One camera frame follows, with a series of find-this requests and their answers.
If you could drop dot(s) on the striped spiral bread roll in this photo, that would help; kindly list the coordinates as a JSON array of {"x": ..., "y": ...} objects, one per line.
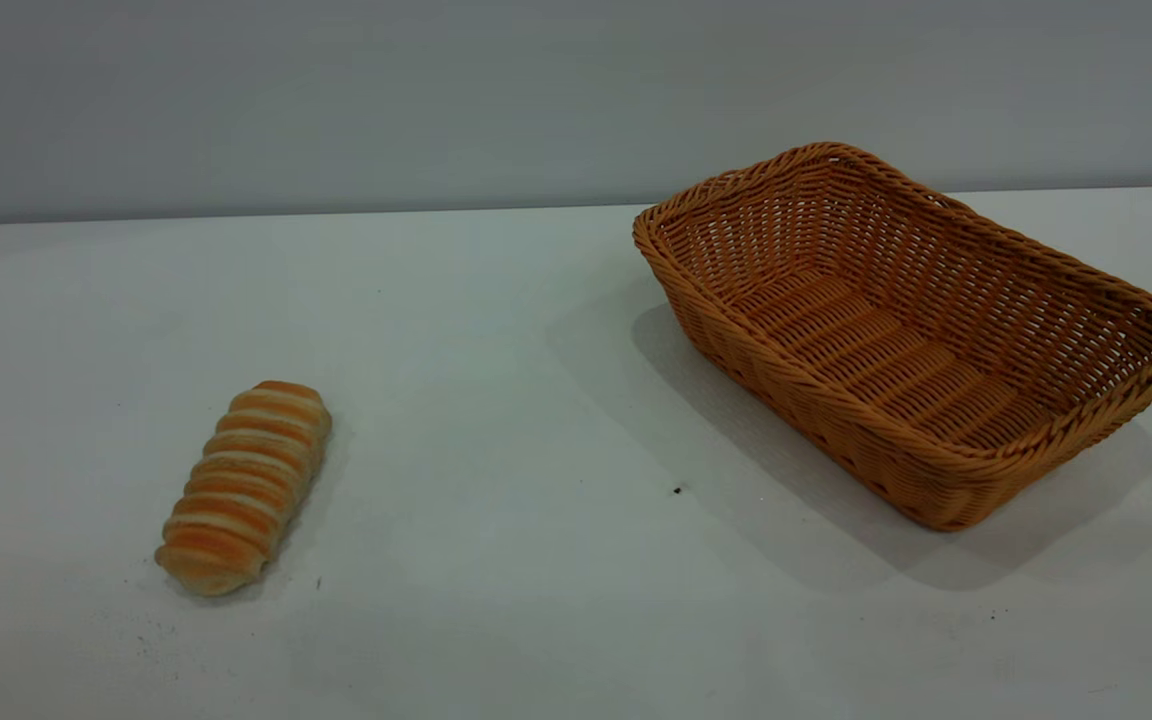
[{"x": 241, "y": 490}]

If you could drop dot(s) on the orange woven wicker basket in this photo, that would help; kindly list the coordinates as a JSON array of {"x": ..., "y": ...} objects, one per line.
[{"x": 896, "y": 350}]

